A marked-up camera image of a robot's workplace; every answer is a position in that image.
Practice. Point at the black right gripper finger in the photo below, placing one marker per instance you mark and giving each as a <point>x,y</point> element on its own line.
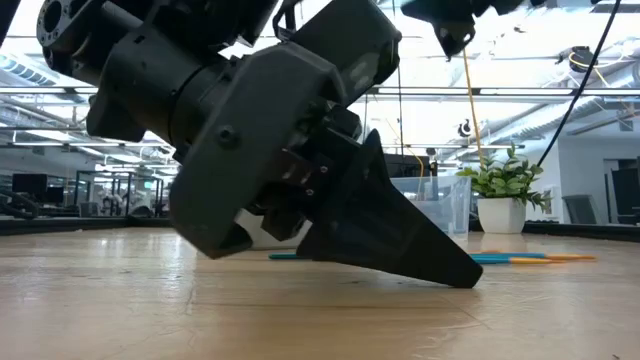
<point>454,37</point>

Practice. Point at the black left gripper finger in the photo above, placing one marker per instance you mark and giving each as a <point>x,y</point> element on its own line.
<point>380,235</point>

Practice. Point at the shallow clear plastic bin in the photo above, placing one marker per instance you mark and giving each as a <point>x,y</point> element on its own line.
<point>440,205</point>

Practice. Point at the black background monitor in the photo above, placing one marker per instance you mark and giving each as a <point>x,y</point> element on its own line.
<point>410,165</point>
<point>30,184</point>

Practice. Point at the grey plastic bin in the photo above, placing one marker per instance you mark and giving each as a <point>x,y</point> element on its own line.
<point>270,245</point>

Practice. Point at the potted green plant white pot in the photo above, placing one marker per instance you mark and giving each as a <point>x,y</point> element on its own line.
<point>500,215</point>

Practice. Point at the grey office chair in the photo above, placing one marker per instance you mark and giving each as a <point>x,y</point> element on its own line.
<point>575,210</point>

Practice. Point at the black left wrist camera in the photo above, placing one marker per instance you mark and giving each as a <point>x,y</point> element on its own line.
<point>360,45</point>

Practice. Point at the silver ventilation duct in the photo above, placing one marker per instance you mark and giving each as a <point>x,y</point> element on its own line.
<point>550,117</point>

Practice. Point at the black background rack frame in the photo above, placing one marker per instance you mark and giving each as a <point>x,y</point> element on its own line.
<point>120,175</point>

